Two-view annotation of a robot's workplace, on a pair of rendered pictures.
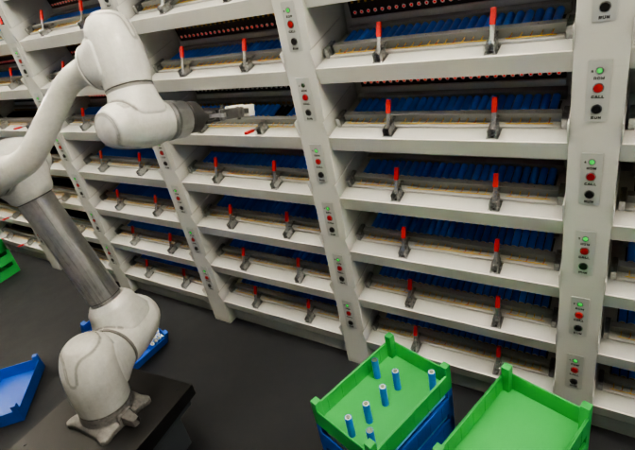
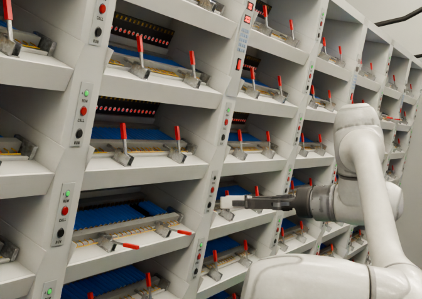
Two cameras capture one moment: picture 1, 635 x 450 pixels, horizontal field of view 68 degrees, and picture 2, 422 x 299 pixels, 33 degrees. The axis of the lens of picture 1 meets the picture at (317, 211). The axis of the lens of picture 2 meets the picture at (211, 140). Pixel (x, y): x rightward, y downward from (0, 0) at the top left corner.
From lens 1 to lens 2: 2.62 m
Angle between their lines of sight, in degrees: 100
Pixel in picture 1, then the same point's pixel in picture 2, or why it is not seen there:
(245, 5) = (208, 96)
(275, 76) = (201, 168)
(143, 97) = not seen: hidden behind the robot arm
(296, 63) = (216, 157)
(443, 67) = (260, 166)
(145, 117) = not seen: hidden behind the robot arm
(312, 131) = (203, 224)
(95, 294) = not seen: outside the picture
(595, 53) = (290, 161)
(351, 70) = (235, 165)
